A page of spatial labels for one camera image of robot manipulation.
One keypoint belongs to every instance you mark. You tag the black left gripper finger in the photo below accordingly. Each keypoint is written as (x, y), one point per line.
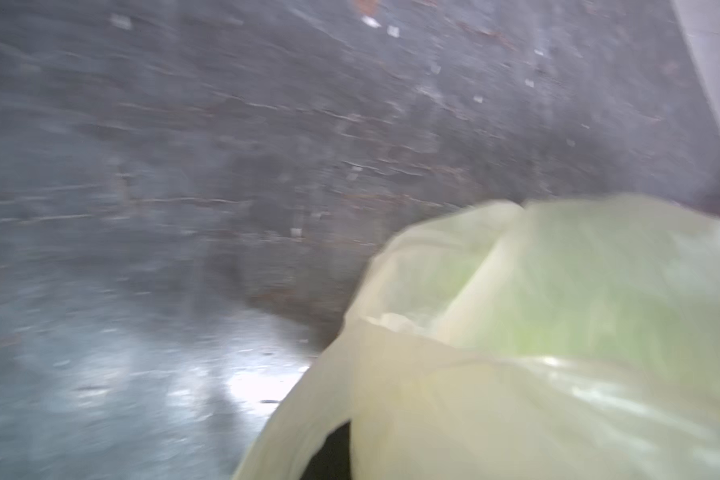
(333, 460)

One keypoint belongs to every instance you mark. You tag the cream printed plastic bag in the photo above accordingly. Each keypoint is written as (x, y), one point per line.
(563, 339)

